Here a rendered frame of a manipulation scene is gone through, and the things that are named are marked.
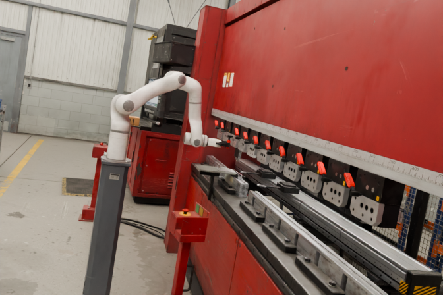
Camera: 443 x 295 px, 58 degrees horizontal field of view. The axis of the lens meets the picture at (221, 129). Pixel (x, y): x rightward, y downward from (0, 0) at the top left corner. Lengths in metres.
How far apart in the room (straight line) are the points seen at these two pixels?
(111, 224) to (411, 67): 2.00
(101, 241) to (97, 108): 7.24
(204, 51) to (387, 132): 2.51
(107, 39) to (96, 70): 0.75
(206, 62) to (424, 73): 2.59
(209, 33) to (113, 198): 1.77
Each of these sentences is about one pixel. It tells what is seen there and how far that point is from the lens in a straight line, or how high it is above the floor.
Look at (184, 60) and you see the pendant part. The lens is 3.79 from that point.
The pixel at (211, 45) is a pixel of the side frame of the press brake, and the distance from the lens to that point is 3.69.
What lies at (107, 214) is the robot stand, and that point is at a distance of 2.68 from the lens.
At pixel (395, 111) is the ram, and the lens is 1.38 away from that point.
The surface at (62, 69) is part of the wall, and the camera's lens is 9.80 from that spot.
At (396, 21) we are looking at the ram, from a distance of 1.49.
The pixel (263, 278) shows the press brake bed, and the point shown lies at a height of 0.73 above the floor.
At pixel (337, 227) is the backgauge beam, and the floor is 0.97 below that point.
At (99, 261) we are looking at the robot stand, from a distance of 2.80.
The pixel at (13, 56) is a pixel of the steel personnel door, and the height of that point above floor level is 1.65.
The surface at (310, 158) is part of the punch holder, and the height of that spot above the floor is 1.31.
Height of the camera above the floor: 1.50
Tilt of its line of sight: 4 degrees down
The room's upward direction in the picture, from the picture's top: 9 degrees clockwise
